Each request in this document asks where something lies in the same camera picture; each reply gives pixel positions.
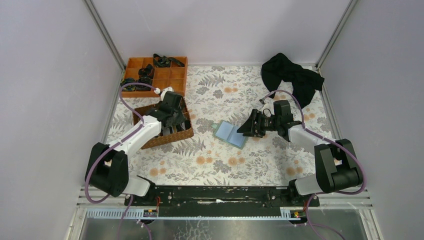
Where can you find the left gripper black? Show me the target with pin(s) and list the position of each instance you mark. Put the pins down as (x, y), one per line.
(174, 118)

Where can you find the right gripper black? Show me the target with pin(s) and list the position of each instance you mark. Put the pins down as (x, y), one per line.
(259, 122)

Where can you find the woven brown basket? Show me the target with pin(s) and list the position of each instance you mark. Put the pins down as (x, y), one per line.
(167, 136)

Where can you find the green card holder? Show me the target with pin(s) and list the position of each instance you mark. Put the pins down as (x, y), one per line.
(227, 132)

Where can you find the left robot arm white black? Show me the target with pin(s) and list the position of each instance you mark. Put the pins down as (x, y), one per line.
(108, 165)

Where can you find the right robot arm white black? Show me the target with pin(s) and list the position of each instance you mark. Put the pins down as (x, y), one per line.
(336, 165)

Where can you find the floral table mat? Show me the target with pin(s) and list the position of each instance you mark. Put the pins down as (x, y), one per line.
(214, 94)

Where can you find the black cloth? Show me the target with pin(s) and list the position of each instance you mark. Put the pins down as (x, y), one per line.
(304, 82)

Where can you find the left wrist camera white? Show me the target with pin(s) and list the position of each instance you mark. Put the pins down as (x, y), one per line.
(164, 91)

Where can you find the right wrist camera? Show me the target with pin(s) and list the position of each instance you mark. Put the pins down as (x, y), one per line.
(265, 107)

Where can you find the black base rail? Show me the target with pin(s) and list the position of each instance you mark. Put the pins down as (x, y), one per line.
(217, 197)

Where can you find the white slotted cable duct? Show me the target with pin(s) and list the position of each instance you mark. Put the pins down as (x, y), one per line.
(192, 213)

